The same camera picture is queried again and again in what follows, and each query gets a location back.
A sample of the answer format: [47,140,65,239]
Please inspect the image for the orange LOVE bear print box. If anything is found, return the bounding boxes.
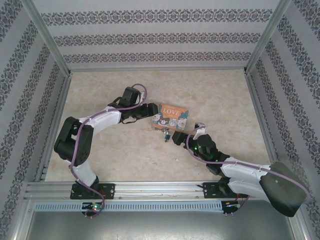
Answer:
[150,102,189,132]

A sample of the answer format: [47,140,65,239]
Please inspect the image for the grey metal panel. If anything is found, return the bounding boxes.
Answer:
[23,211,305,240]

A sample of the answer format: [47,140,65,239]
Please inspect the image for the left controller board green light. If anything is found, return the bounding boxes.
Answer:
[81,201,105,219]

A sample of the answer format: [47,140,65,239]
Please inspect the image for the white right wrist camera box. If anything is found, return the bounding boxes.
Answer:
[193,121,207,139]

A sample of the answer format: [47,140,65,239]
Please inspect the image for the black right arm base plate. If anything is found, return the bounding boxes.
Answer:
[197,182,235,200]

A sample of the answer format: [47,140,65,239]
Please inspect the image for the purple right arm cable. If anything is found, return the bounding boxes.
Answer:
[186,128,311,216]

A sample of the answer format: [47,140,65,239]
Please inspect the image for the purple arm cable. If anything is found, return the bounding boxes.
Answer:
[186,128,311,216]
[68,83,148,218]

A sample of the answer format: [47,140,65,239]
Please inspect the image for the aluminium mounting rail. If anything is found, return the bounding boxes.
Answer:
[24,181,295,201]

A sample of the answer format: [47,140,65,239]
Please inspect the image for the aluminium frame side rail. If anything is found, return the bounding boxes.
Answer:
[245,71,285,176]
[34,72,73,181]

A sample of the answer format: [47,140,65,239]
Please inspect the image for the grey slotted cable duct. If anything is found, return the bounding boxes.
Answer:
[33,201,223,212]

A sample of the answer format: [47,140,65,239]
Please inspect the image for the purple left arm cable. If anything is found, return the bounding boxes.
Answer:
[68,83,148,218]

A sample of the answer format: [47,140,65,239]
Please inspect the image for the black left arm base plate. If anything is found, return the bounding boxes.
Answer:
[70,183,116,200]

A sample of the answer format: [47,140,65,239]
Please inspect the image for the aluminium frame post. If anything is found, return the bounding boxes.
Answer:
[21,0,72,75]
[244,0,293,74]

